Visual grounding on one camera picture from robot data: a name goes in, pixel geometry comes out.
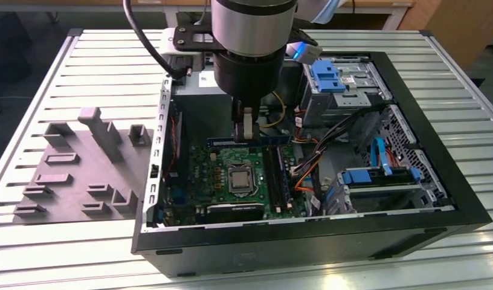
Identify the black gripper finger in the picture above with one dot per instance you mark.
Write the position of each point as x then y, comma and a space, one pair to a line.
246, 133

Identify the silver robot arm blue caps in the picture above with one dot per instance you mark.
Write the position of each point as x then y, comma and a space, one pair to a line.
250, 27

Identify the black RAM slot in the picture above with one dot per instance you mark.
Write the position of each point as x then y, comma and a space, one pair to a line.
266, 169

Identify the installed dark RAM stick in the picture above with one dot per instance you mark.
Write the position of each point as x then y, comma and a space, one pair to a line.
278, 175

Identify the CPU socket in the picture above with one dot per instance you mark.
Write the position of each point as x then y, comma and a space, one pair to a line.
238, 165

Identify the grey power supply unit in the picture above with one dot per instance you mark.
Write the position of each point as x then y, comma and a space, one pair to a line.
197, 121

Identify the green motherboard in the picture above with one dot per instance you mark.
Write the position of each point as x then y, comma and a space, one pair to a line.
205, 157

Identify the silver CPU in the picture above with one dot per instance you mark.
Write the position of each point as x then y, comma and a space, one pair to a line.
238, 179

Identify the blue plastic drive latch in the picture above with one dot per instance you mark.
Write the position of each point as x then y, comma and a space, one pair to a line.
329, 78

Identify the black graphics card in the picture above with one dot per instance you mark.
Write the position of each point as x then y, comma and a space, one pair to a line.
230, 211

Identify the metal drive cage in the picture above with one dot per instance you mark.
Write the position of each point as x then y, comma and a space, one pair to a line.
350, 101

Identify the black open PC case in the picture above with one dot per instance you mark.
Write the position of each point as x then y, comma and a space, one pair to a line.
270, 247

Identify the metal disk bay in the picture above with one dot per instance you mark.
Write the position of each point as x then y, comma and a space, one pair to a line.
382, 188

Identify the hard disk in blue carrier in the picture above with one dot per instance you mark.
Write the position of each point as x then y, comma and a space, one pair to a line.
392, 178

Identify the grey plastic parts rack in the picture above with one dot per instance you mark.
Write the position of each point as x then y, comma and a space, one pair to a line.
93, 169

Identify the wooden cabinet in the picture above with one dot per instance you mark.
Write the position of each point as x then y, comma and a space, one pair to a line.
452, 27

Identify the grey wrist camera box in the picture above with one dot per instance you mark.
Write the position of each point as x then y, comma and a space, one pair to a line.
310, 52
169, 42

